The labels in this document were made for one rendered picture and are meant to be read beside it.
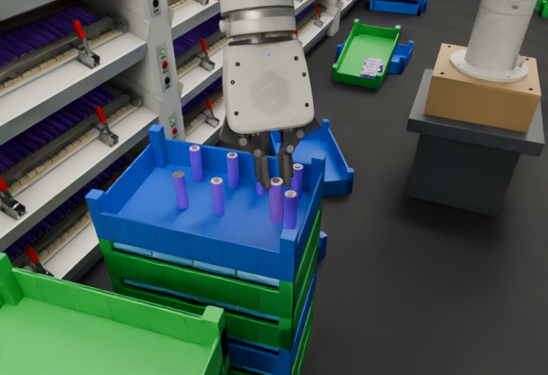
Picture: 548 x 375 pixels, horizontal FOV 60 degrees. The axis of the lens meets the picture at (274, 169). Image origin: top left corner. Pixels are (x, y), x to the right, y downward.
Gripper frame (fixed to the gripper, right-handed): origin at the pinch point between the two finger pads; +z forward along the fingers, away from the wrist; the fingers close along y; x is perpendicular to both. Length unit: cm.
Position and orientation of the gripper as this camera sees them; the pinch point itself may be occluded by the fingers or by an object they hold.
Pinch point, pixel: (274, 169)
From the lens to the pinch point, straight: 58.2
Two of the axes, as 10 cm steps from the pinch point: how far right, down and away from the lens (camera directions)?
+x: -2.1, -1.9, 9.6
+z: 1.0, 9.7, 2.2
